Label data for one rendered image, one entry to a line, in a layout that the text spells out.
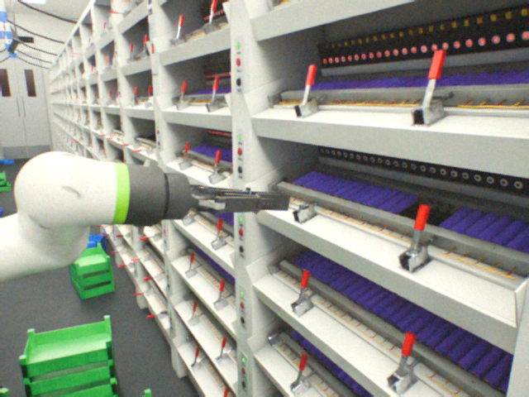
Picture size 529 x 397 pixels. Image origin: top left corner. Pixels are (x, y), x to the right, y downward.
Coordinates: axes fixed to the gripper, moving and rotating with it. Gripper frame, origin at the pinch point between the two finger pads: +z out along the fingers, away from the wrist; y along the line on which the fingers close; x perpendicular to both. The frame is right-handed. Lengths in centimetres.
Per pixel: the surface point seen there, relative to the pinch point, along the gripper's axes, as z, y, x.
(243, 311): 11.2, -22.4, -33.8
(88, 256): 0, -216, -86
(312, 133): 4.3, 3.7, 13.2
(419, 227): 7.7, 26.9, 2.5
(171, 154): 9, -88, -1
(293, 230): 7.3, -1.4, -6.0
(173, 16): 4, -88, 48
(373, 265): 6.9, 20.9, -5.1
